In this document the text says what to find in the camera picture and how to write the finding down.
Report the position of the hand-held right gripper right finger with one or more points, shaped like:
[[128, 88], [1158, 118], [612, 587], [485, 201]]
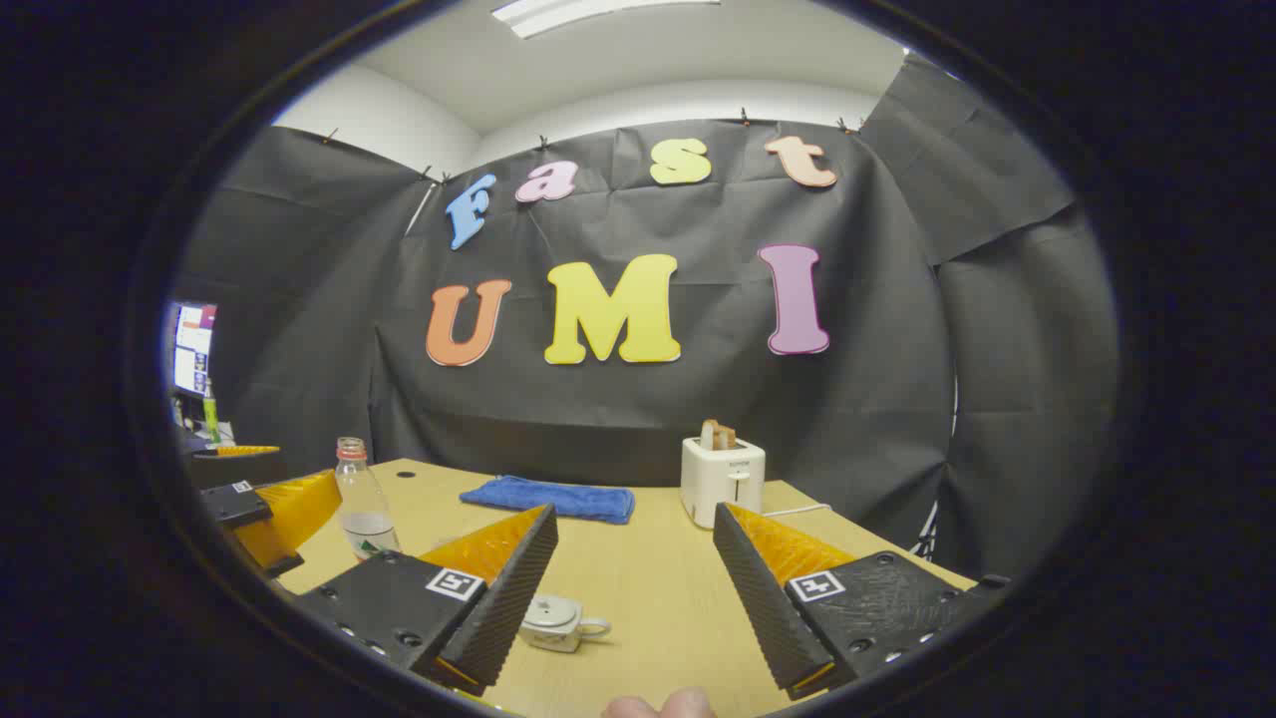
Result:
[[763, 598]]

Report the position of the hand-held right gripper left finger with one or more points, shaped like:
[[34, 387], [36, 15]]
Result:
[[513, 588]]

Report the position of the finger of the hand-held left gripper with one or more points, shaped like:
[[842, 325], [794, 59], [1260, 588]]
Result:
[[239, 467], [294, 514]]

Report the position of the white teacup lid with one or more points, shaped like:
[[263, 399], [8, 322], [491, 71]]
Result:
[[551, 608]]

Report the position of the white ceramic teacup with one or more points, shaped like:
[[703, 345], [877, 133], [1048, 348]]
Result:
[[558, 633]]

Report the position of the clear plastic water bottle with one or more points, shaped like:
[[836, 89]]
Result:
[[364, 499]]

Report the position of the green bottle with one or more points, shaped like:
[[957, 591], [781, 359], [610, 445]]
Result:
[[211, 414]]

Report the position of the blue folded towel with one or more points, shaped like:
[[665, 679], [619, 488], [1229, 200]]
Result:
[[548, 499]]

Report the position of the computer monitor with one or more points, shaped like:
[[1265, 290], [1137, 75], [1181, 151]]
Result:
[[192, 349]]

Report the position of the white toaster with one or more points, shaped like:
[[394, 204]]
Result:
[[718, 479]]

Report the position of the toasted bread slice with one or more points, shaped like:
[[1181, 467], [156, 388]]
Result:
[[727, 437], [709, 435]]

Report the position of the ceiling light panel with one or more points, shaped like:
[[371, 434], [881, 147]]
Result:
[[588, 12]]

